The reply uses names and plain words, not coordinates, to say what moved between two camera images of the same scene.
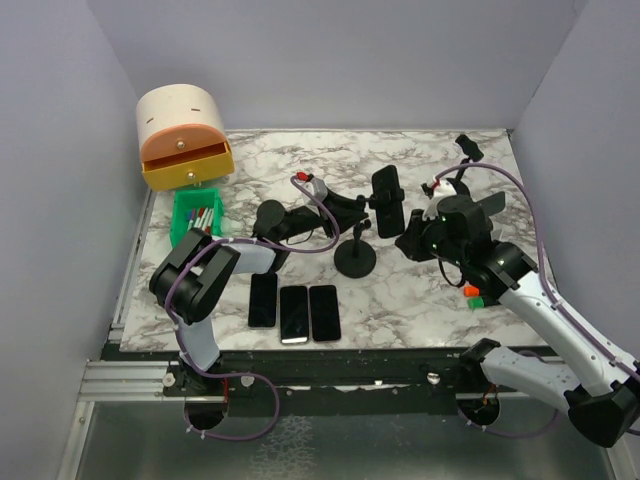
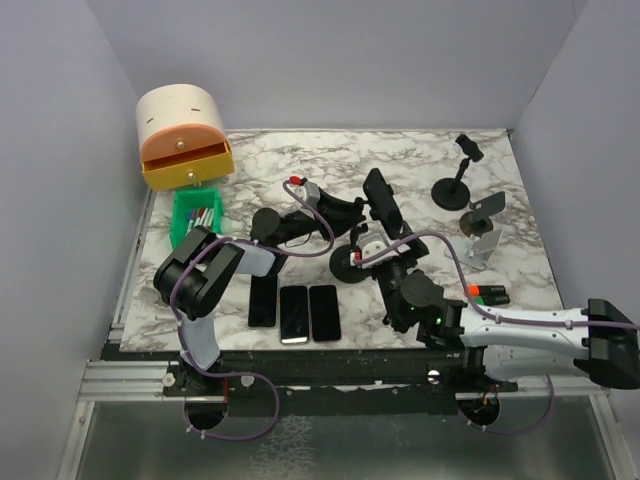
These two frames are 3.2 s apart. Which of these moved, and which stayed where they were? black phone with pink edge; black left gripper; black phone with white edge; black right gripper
Moved: black right gripper
Stayed: black left gripper; black phone with white edge; black phone with pink edge
